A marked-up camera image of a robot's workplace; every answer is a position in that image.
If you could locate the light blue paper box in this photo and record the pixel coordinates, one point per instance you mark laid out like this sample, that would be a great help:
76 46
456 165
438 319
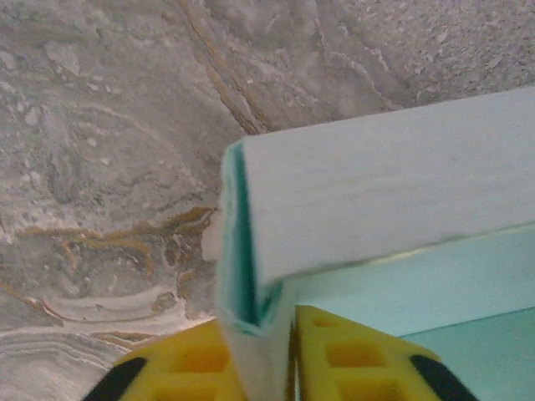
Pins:
376 188

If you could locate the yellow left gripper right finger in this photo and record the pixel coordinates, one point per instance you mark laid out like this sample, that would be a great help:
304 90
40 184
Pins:
355 367

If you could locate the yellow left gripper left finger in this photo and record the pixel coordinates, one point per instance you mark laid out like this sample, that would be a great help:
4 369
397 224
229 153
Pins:
179 367

